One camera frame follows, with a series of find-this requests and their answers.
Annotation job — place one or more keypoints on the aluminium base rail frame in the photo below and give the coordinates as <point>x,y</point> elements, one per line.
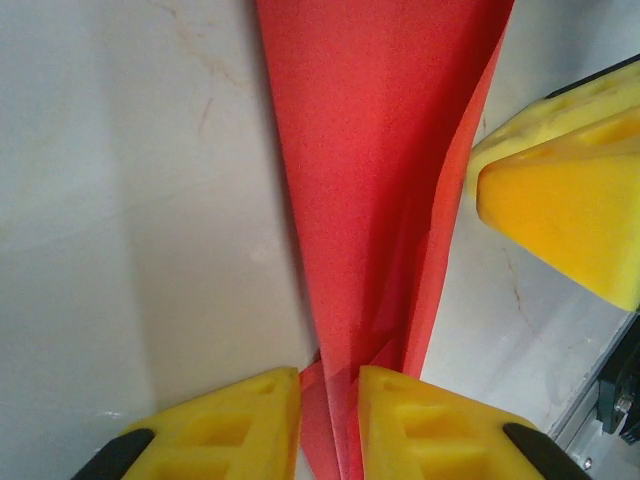
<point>580,410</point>

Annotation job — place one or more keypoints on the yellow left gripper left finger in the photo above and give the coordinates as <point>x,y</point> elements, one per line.
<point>280,440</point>

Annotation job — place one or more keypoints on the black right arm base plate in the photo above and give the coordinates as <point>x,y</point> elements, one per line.
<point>620,395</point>

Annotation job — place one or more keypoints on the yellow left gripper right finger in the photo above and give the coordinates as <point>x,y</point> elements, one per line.
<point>380,440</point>

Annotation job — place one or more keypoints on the red square paper sheet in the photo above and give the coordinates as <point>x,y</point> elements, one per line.
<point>350,150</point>

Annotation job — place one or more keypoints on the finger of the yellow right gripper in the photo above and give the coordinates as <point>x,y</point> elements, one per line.
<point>530,130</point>
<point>560,220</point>

